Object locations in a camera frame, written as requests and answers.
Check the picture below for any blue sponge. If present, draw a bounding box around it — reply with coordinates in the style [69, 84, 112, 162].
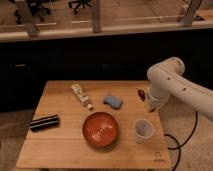
[103, 95, 123, 109]

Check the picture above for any red orange bowl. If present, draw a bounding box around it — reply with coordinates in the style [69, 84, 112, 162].
[82, 112, 119, 148]

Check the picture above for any white tube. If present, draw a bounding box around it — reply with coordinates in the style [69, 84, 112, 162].
[71, 84, 93, 110]

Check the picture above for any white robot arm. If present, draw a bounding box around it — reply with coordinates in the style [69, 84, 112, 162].
[145, 57, 213, 121]

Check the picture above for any black cable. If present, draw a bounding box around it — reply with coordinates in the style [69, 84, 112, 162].
[164, 111, 198, 171]

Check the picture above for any black office chair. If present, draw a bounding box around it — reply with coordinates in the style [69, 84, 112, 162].
[8, 0, 57, 25]
[68, 0, 91, 15]

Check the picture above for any red pepper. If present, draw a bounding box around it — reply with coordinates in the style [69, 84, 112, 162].
[137, 89, 145, 101]

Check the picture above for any black striped cylinder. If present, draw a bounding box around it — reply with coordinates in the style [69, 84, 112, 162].
[30, 115, 59, 132]

